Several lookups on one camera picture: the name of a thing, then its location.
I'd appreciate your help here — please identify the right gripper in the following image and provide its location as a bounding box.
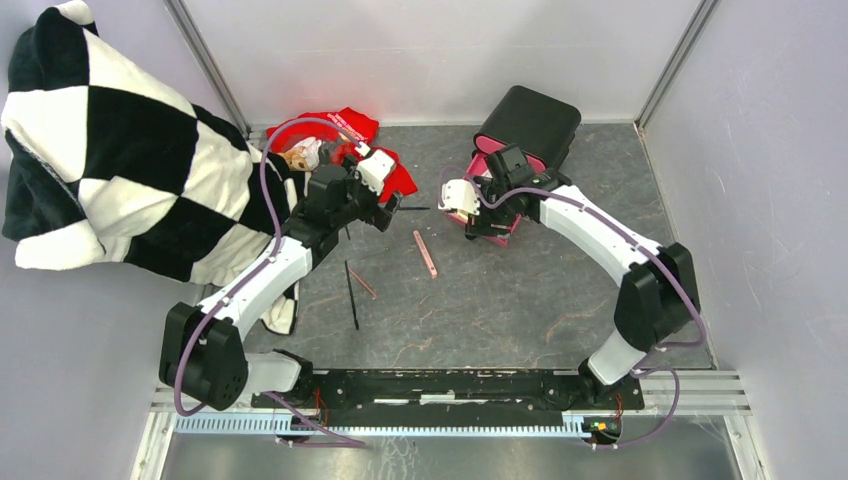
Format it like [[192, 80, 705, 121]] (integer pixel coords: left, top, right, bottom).
[[465, 174, 517, 240]]

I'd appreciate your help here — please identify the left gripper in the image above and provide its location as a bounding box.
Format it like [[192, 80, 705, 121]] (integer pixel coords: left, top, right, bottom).
[[331, 155, 401, 232]]

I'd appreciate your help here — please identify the black pink drawer organizer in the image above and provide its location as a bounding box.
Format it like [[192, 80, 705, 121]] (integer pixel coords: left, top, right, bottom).
[[445, 85, 581, 233]]

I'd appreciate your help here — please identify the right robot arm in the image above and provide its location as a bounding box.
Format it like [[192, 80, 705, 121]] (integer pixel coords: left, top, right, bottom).
[[439, 145, 706, 408]]

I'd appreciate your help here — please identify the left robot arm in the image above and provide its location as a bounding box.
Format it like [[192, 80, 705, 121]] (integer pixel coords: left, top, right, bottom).
[[159, 152, 402, 416]]

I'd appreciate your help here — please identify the red cloth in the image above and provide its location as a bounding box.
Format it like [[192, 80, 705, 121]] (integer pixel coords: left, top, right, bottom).
[[266, 107, 418, 202]]

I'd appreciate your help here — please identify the black thin brush stick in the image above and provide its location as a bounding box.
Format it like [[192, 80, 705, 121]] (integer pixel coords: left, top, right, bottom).
[[343, 260, 360, 331]]

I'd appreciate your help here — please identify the rose pencil near mirror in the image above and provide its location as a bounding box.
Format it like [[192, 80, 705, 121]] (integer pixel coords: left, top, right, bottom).
[[347, 267, 378, 299]]

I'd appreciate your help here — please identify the small plush doll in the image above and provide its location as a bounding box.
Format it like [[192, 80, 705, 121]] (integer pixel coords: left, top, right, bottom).
[[280, 137, 331, 172]]

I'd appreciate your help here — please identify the black white checkered blanket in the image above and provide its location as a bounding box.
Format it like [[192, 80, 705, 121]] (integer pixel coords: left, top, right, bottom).
[[0, 0, 314, 337]]

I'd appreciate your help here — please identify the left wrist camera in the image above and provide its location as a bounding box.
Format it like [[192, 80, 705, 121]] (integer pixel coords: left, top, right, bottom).
[[355, 142, 396, 195]]

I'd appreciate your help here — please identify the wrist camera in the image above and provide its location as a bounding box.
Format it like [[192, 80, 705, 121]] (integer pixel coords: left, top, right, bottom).
[[438, 179, 480, 218], [355, 142, 396, 195]]

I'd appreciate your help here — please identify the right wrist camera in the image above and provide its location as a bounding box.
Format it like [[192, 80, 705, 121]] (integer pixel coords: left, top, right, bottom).
[[438, 179, 480, 218]]

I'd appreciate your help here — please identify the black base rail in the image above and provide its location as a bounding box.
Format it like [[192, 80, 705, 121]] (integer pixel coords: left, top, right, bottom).
[[279, 368, 645, 428]]

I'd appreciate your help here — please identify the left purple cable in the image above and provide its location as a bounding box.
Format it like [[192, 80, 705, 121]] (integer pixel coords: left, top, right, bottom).
[[173, 117, 372, 449]]

